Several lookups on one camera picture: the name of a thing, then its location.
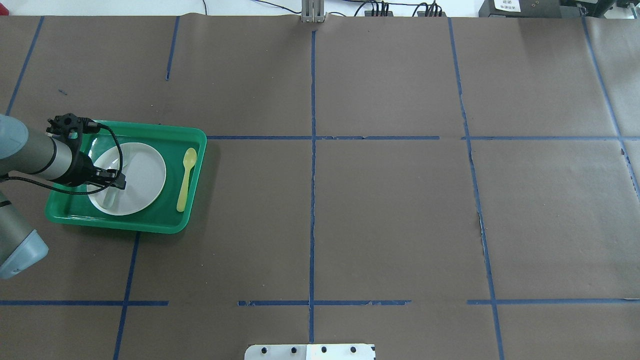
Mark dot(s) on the white round plate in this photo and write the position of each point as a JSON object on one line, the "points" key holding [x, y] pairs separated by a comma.
{"points": [[145, 179]]}

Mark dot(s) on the yellow plastic spoon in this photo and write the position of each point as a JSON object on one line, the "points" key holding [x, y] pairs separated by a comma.
{"points": [[189, 160]]}

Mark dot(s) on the aluminium frame post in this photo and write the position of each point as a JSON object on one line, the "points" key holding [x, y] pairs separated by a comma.
{"points": [[313, 11]]}

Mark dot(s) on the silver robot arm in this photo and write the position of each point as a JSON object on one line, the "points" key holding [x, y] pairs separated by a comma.
{"points": [[53, 160]]}

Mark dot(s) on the pale green plastic fork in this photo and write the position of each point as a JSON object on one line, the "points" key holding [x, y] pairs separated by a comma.
{"points": [[112, 192]]}

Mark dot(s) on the green plastic tray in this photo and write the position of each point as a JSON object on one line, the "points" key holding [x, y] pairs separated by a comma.
{"points": [[161, 216]]}

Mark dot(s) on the black power strip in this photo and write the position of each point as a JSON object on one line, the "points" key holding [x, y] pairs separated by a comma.
{"points": [[378, 10]]}

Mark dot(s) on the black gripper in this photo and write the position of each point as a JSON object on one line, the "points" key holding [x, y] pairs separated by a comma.
{"points": [[80, 168]]}

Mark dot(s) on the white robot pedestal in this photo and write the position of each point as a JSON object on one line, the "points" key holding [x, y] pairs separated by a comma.
{"points": [[331, 351]]}

